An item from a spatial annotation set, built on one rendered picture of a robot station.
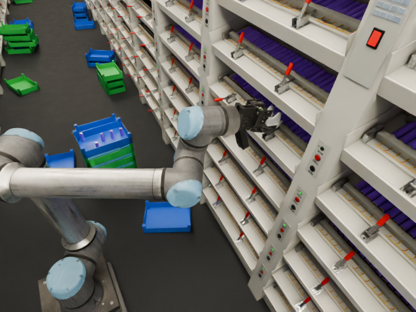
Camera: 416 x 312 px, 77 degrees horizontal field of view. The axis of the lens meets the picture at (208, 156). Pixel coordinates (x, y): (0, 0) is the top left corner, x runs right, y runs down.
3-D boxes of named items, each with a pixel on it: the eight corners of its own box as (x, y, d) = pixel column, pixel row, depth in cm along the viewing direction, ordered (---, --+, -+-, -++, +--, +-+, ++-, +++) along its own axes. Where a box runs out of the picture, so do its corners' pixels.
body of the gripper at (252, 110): (275, 111, 81) (244, 112, 75) (265, 133, 86) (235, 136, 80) (261, 98, 86) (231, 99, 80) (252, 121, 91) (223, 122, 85)
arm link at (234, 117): (223, 142, 78) (208, 124, 84) (236, 140, 80) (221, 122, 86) (232, 116, 72) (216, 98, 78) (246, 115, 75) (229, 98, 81)
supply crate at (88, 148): (84, 159, 156) (80, 149, 150) (75, 140, 167) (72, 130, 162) (132, 142, 169) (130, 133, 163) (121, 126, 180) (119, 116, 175)
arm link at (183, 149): (169, 176, 80) (177, 147, 72) (174, 151, 89) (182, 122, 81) (199, 182, 82) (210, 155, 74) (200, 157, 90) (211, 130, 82)
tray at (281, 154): (294, 181, 87) (295, 165, 79) (210, 93, 125) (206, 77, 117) (342, 152, 89) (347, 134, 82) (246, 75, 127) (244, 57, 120)
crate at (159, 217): (143, 233, 167) (142, 226, 161) (147, 207, 181) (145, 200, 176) (190, 231, 169) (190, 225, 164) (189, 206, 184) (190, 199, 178)
